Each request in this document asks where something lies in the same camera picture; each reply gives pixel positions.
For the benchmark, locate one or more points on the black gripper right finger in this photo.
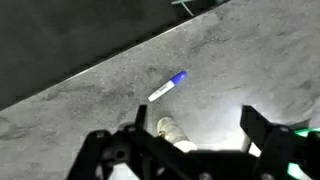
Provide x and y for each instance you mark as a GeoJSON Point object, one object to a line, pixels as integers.
{"type": "Point", "coordinates": [256, 126]}

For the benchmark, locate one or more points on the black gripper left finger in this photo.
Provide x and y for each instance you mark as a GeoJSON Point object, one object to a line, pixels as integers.
{"type": "Point", "coordinates": [141, 116]}

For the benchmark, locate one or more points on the white marker with blue cap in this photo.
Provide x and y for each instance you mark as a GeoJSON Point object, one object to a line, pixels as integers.
{"type": "Point", "coordinates": [168, 86]}

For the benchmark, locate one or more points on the white speckled paper cup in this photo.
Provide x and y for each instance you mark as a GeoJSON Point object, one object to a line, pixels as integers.
{"type": "Point", "coordinates": [173, 131]}

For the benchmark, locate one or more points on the grey metal bar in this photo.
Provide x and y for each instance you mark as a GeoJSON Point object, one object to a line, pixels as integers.
{"type": "Point", "coordinates": [185, 6]}

